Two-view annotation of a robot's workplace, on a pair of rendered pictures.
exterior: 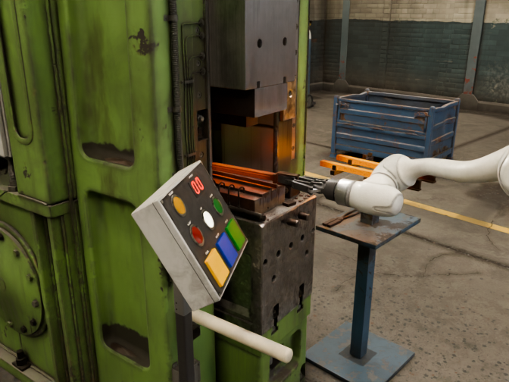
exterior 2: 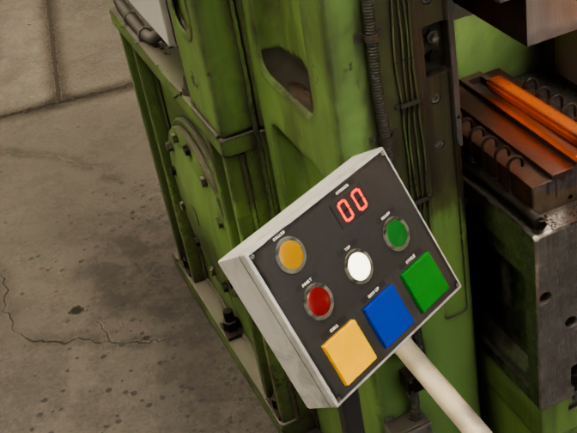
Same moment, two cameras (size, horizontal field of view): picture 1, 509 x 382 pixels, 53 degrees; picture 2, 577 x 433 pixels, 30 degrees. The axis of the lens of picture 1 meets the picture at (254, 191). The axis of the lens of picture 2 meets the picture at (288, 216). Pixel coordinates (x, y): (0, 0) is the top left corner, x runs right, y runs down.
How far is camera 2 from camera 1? 0.82 m
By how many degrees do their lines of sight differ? 36
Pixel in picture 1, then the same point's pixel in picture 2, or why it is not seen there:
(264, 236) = (542, 256)
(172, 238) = (268, 308)
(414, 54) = not seen: outside the picture
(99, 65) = not seen: outside the picture
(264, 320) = (548, 387)
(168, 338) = (375, 381)
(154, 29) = not seen: outside the picture
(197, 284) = (306, 377)
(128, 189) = (311, 148)
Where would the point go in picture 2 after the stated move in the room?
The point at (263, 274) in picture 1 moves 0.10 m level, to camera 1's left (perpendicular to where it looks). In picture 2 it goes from (540, 317) to (492, 305)
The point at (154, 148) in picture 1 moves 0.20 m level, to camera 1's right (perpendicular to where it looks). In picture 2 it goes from (331, 102) to (434, 118)
